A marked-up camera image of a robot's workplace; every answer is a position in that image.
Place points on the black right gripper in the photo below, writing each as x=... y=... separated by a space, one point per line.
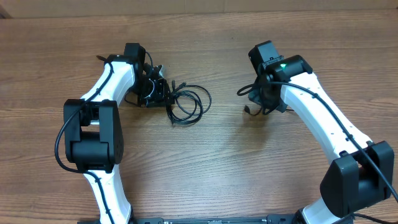
x=254 y=96

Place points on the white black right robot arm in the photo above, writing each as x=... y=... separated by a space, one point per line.
x=360 y=170

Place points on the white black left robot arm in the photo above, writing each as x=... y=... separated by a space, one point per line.
x=91 y=143

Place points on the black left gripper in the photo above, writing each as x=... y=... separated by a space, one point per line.
x=161 y=96

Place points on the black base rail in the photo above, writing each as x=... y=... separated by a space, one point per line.
x=217 y=220

